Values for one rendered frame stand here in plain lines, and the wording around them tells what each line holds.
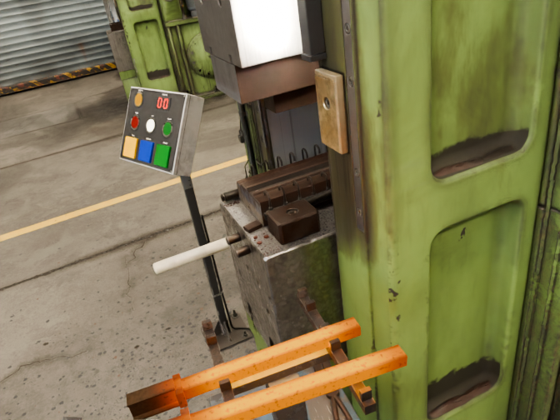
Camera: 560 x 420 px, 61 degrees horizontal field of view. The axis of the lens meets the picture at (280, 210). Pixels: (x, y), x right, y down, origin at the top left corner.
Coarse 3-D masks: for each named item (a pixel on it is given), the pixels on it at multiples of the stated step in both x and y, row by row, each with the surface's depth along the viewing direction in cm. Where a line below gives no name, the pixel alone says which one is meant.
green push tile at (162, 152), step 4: (160, 144) 168; (160, 148) 168; (164, 148) 166; (168, 148) 165; (156, 152) 169; (160, 152) 167; (164, 152) 166; (168, 152) 165; (156, 156) 169; (160, 156) 167; (164, 156) 166; (168, 156) 165; (156, 160) 169; (160, 160) 167; (164, 160) 166; (168, 160) 165; (156, 164) 169; (160, 164) 167; (164, 164) 166
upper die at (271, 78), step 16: (224, 64) 119; (272, 64) 116; (288, 64) 118; (304, 64) 120; (224, 80) 124; (240, 80) 114; (256, 80) 116; (272, 80) 118; (288, 80) 120; (304, 80) 121; (240, 96) 116; (256, 96) 118
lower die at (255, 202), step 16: (304, 160) 154; (320, 160) 150; (256, 176) 149; (272, 176) 145; (304, 176) 139; (320, 176) 140; (240, 192) 148; (256, 192) 135; (272, 192) 135; (288, 192) 133; (304, 192) 136; (256, 208) 136
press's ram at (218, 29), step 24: (216, 0) 109; (240, 0) 102; (264, 0) 104; (288, 0) 106; (216, 24) 115; (240, 24) 104; (264, 24) 106; (288, 24) 109; (216, 48) 122; (240, 48) 106; (264, 48) 109; (288, 48) 111
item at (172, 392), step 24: (312, 336) 89; (336, 336) 88; (240, 360) 86; (264, 360) 85; (288, 360) 87; (168, 384) 82; (192, 384) 83; (216, 384) 84; (144, 408) 82; (168, 408) 83
